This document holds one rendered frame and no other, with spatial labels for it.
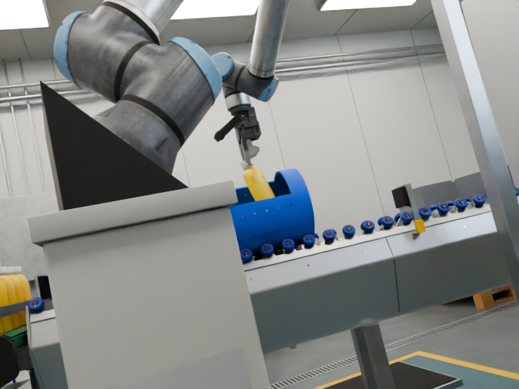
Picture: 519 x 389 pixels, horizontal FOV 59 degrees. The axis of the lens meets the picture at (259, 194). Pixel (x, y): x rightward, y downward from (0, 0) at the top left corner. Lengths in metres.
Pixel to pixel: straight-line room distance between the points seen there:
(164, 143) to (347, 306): 1.00
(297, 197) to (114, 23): 0.85
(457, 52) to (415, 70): 5.15
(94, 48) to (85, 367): 0.60
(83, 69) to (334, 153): 4.95
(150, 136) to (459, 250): 1.27
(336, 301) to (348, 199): 4.16
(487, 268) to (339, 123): 4.26
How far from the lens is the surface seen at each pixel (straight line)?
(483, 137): 1.65
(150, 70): 0.94
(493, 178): 1.64
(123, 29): 1.03
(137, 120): 0.87
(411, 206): 1.83
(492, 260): 1.91
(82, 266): 0.76
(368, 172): 5.96
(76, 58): 1.03
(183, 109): 0.91
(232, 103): 1.68
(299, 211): 1.58
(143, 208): 0.75
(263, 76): 1.52
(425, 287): 1.79
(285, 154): 5.53
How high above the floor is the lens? 0.98
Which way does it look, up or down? 6 degrees up
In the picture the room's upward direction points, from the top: 13 degrees counter-clockwise
